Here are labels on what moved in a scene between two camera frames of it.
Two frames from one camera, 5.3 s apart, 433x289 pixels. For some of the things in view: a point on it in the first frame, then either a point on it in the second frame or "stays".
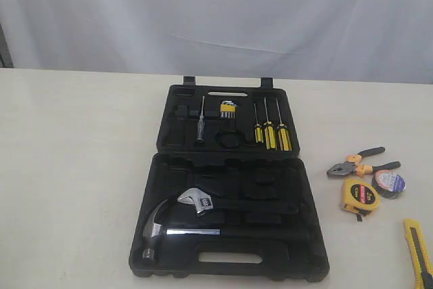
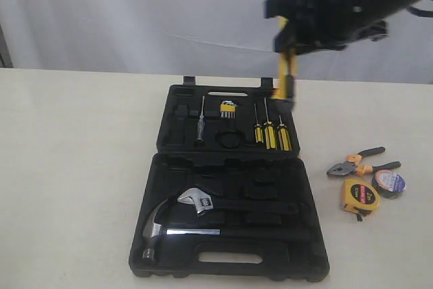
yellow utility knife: x=421 y=264 → x=287 y=68
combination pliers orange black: x=353 y=166 stays
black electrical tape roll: x=388 y=183 stays
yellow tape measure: x=360 y=197 stays
